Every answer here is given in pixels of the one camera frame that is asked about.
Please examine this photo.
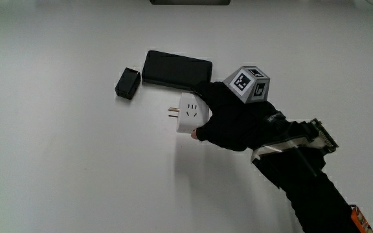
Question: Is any person's right hand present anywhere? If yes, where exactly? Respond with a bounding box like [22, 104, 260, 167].
[190, 65, 293, 152]

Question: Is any black power bank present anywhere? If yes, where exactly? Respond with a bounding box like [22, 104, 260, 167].
[141, 49, 214, 92]

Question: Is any dark monitor base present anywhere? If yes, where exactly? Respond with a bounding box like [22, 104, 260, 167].
[149, 0, 232, 6]

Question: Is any black charger adapter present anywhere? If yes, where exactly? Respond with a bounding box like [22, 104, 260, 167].
[114, 67, 142, 100]

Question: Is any white cube socket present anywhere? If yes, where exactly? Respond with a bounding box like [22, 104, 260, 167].
[168, 92, 210, 134]

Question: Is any person's right forearm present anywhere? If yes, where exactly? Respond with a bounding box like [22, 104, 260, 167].
[250, 118, 373, 233]

